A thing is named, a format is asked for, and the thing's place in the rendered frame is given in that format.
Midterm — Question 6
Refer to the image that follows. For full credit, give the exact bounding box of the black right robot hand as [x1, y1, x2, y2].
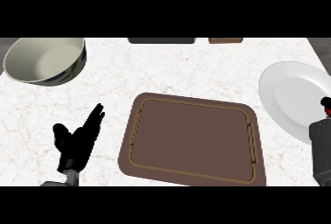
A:
[319, 96, 331, 110]

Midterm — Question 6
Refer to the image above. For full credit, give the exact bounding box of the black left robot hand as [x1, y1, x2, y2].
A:
[52, 102, 108, 174]

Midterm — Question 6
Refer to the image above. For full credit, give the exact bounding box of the white round plate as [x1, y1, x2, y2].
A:
[257, 60, 331, 145]

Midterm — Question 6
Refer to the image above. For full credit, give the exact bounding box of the brown rectangular tray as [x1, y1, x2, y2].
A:
[117, 92, 267, 187]

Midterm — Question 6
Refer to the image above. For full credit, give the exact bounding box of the cream bowl with dark outside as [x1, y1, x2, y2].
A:
[3, 38, 89, 88]

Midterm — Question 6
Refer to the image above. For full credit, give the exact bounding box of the brown wooden block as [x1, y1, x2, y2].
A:
[208, 37, 244, 45]

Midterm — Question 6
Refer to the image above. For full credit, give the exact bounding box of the dark grey flat object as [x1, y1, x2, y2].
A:
[127, 37, 196, 45]

